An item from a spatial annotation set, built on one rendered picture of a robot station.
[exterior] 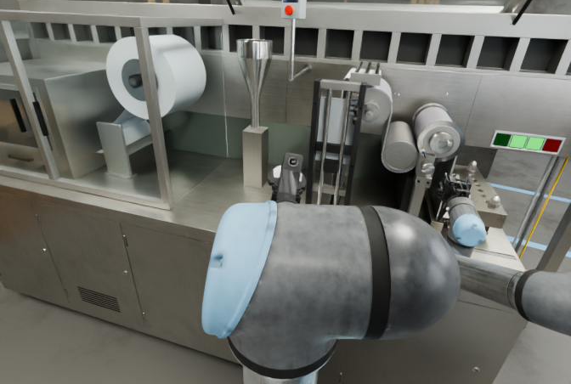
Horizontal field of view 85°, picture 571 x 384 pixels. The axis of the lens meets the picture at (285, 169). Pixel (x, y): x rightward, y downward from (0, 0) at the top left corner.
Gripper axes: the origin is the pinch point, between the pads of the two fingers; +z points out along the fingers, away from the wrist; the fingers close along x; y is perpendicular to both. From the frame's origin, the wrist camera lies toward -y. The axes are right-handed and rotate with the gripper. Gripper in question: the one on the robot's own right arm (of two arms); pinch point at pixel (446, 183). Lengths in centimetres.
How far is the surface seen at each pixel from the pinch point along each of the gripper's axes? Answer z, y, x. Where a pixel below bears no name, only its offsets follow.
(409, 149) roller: -1.7, 11.8, 15.5
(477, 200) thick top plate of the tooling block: 1.8, -5.9, -12.2
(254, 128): 7, 9, 78
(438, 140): -4.6, 17.2, 7.5
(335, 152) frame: -13.7, 11.5, 40.2
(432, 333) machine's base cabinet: -29, -45, -2
